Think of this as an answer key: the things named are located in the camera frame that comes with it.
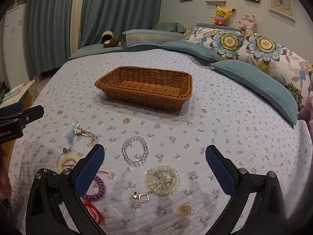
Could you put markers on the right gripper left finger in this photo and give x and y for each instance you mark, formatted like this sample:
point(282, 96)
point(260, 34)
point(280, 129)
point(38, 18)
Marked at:
point(54, 204)

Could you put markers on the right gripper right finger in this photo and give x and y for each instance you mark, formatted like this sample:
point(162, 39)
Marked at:
point(267, 214)

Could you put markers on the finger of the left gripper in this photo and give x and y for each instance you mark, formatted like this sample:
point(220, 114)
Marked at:
point(11, 109)
point(24, 117)

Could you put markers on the light blue hair clip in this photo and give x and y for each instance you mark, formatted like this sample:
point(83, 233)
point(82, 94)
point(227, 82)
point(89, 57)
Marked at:
point(70, 135)

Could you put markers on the left hand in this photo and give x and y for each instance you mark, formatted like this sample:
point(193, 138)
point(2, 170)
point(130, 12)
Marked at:
point(5, 186)

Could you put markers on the wooden side table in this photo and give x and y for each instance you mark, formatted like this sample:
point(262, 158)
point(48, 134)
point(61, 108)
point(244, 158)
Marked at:
point(20, 93)

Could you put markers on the silver square pendant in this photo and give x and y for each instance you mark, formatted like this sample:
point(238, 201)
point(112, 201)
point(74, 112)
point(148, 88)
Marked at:
point(141, 197)

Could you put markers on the brown plush toy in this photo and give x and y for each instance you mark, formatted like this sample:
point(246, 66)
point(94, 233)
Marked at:
point(109, 40)

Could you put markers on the floral quilted bedspread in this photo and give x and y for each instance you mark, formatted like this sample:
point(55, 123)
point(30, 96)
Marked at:
point(163, 155)

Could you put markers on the purple fuzzy blanket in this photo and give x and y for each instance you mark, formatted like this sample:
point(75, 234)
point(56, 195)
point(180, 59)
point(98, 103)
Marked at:
point(306, 115)

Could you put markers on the folded teal striped blanket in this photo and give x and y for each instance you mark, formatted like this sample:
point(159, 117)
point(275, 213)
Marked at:
point(137, 40)

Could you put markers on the blue curtain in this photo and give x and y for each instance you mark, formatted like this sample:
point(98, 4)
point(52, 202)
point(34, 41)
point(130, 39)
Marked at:
point(55, 29)

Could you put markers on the brown wicker basket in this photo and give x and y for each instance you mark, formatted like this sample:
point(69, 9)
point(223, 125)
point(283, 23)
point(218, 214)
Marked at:
point(163, 89)

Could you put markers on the near teal cushion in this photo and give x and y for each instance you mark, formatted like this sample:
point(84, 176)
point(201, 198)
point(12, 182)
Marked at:
point(262, 84)

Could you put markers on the teal cushion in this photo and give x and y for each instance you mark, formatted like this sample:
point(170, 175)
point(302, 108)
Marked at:
point(262, 84)
point(192, 49)

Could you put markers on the right floral pillow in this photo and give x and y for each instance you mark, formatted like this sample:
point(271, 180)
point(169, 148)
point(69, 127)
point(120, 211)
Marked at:
point(278, 62)

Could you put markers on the floral pillow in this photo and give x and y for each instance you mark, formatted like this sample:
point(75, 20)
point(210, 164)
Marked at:
point(278, 62)
point(226, 43)

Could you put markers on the far teal cushion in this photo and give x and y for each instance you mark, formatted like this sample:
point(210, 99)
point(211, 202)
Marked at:
point(192, 49)

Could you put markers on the left floral pillow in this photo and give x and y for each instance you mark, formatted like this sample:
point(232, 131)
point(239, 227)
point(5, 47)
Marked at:
point(226, 43)

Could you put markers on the pink plush toy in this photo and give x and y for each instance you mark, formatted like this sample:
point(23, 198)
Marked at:
point(248, 22)

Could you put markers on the yellow pikachu plush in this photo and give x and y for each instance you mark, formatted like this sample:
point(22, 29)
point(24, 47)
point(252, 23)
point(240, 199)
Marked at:
point(222, 15)

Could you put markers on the butterfly picture frame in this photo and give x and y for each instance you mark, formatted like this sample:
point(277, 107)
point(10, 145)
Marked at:
point(283, 7)

